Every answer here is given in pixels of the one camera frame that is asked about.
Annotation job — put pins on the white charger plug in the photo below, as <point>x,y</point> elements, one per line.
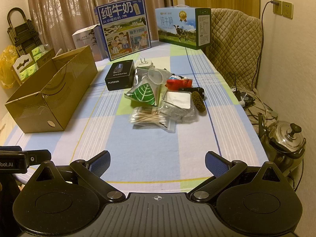
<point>144,64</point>

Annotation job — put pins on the brown bumpy scrubber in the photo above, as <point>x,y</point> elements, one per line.
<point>198,103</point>

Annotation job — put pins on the green milk carton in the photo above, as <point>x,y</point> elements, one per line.
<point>177,27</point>

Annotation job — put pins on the folded step ladder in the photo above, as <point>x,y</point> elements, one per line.
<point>22,32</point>

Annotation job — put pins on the white power strip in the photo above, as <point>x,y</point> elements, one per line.
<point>243,98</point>

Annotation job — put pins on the steel kettle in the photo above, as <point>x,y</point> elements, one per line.
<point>284,135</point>

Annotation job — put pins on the beige quilted chair cover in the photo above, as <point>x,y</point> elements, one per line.
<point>234,44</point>

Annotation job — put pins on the clear plastic cup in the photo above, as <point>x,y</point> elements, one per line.
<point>158,76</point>

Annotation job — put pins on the cream wooden chair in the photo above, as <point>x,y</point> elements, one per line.
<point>21,63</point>

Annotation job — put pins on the clear box with foil tray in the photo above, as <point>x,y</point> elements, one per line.
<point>176,101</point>

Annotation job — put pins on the bag of cotton swabs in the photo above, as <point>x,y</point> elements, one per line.
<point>148,117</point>

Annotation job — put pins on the yellow plastic bag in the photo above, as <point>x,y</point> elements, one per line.
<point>6,66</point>

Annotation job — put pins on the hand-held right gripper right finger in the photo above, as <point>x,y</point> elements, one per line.
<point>215,164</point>

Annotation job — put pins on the brown patterned curtain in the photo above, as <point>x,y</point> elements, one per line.
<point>69,5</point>

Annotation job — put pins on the blue milk carton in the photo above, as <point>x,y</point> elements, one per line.
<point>121,29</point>

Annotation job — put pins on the white humidifier box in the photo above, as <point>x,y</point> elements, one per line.
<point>84,38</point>

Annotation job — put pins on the red toy figure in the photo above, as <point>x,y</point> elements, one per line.
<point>176,83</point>

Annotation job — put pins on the brown cardboard box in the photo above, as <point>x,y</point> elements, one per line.
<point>37,108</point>

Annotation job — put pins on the black shaver box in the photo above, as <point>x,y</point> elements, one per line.
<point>118,75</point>

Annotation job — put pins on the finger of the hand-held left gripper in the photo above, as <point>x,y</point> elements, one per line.
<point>39,156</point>

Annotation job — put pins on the beige wall socket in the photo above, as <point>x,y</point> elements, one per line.
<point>287,9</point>
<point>277,8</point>

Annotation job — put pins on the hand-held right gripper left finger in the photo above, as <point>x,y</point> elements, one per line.
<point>98,164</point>

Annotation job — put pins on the silver pouch with green leaf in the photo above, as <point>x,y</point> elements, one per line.
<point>143,92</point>

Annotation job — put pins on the cardboard carton of tissues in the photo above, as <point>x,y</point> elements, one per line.
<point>47,58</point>

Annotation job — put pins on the stack of green tissue packs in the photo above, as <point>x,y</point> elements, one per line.
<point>28,70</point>

